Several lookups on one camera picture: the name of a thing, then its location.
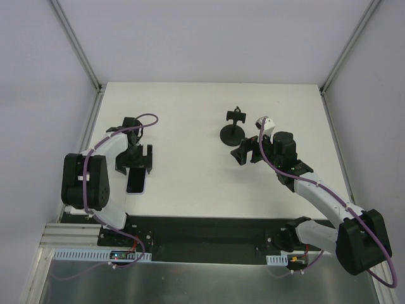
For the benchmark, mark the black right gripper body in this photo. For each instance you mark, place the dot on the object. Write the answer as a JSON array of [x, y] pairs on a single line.
[[250, 147]]

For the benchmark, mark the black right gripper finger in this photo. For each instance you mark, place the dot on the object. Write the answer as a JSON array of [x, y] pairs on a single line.
[[249, 144], [240, 154]]

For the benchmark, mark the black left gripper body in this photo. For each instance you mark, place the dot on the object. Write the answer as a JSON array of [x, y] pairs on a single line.
[[134, 161]]

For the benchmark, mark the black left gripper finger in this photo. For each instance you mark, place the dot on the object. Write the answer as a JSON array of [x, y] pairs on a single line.
[[120, 163], [149, 158]]

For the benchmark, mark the black phone stand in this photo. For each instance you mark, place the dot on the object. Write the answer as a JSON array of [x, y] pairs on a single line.
[[232, 134]]

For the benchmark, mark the phone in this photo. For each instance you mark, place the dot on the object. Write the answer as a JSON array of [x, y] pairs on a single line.
[[136, 181]]

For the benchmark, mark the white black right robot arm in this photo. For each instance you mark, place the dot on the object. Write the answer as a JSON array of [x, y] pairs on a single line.
[[357, 237]]

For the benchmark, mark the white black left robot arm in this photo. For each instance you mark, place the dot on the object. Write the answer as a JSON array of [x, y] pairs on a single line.
[[86, 183]]

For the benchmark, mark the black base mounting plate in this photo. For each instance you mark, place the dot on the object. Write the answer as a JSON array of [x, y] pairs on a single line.
[[240, 241]]

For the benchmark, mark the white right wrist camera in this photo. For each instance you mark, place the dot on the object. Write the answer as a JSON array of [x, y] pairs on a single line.
[[265, 125]]

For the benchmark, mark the aluminium frame post left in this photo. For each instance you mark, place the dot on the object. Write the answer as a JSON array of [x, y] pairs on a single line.
[[69, 32]]

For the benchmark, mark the aluminium frame post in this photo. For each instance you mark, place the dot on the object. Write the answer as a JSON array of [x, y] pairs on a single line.
[[350, 44], [69, 32]]

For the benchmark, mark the aluminium rail front left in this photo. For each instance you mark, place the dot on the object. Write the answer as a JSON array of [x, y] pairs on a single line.
[[60, 234]]

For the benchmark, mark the white left cable duct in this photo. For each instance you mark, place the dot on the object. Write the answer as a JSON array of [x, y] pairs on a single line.
[[88, 255]]

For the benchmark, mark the white cable duct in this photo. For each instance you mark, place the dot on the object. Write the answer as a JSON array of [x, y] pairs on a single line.
[[88, 255], [277, 260]]

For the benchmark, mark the white right cable duct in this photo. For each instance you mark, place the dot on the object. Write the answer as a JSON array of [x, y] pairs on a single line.
[[277, 260]]

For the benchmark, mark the aluminium frame post right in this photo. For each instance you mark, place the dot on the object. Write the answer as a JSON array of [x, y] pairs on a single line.
[[350, 44]]

